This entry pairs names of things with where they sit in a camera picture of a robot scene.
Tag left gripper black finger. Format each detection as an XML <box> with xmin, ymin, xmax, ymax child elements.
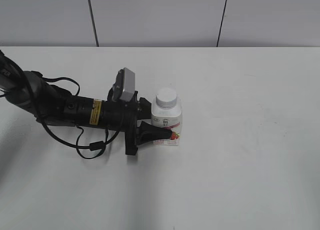
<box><xmin>136</xmin><ymin>121</ymin><xmax>173</xmax><ymax>146</ymax></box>
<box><xmin>137</xmin><ymin>97</ymin><xmax>152</xmax><ymax>120</ymax></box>

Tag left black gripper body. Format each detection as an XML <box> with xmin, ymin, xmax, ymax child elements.
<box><xmin>99</xmin><ymin>89</ymin><xmax>139</xmax><ymax>156</ymax></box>

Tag white strawberry drink bottle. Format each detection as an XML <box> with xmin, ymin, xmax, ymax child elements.
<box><xmin>151</xmin><ymin>98</ymin><xmax>183</xmax><ymax>146</ymax></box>

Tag white plastic bottle cap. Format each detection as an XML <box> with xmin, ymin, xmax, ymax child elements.
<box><xmin>155</xmin><ymin>87</ymin><xmax>178</xmax><ymax>109</ymax></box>

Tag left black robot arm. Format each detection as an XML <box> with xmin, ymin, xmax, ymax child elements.
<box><xmin>0</xmin><ymin>53</ymin><xmax>173</xmax><ymax>157</ymax></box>

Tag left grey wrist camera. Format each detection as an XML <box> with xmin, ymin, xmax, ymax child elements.
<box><xmin>112</xmin><ymin>67</ymin><xmax>136</xmax><ymax>102</ymax></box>

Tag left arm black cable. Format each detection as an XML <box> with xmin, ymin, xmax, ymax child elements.
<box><xmin>24</xmin><ymin>72</ymin><xmax>123</xmax><ymax>160</ymax></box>

